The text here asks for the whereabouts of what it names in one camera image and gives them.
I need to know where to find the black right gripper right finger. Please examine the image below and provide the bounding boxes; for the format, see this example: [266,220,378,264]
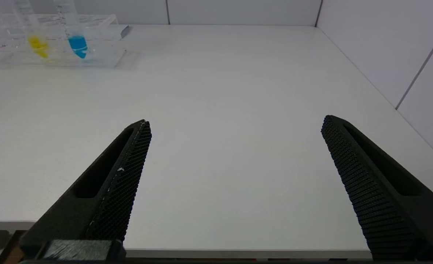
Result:
[321,115,433,261]

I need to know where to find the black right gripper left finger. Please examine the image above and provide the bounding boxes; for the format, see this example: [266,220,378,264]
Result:
[18,119,153,258]

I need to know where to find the clear acrylic test tube rack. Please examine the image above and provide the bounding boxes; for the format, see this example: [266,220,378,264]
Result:
[0,14,127,69]

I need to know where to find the blue pigment test tube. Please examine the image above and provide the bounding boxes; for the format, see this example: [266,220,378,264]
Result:
[53,0,89,59]

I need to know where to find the yellow pigment test tube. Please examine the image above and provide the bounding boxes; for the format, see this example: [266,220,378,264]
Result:
[12,0,50,59]

